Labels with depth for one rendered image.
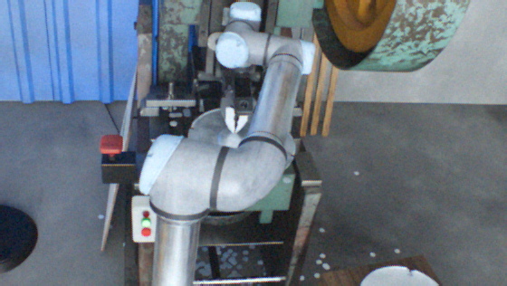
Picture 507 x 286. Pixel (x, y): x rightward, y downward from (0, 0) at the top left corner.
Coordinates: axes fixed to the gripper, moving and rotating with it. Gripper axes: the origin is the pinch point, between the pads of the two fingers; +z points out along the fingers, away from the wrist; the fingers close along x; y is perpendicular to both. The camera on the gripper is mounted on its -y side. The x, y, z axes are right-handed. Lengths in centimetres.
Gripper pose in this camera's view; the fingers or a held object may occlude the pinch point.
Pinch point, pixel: (234, 129)
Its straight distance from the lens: 154.6
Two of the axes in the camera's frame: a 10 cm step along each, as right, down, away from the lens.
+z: -1.0, 8.0, 5.9
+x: -9.8, 0.1, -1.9
